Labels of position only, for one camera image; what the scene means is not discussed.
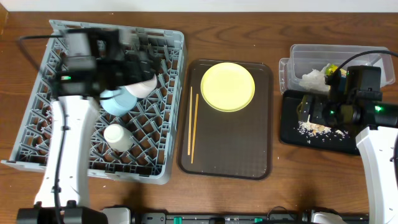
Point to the green snack wrapper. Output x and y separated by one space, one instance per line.
331 68

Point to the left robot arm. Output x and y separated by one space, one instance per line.
63 196

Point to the clear plastic bin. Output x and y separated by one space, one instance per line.
307 57

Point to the small white cup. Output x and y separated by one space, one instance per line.
118 137

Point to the rice food scraps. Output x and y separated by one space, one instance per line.
312 131

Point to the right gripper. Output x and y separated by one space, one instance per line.
317 109

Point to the dark brown serving tray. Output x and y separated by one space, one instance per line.
235 145

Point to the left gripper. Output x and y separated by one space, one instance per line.
137 66

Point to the light blue bowl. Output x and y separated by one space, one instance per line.
117 102

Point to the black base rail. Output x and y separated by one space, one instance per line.
275 215

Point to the white tissue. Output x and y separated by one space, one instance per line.
314 81

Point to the yellow round plate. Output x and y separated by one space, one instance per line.
227 87

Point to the right wooden chopstick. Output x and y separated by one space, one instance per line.
194 128

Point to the grey plastic dishwasher rack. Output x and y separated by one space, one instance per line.
152 122

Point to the white bowl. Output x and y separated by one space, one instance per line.
142 89

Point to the black waste tray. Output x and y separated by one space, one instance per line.
289 123

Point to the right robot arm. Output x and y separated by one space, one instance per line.
376 140

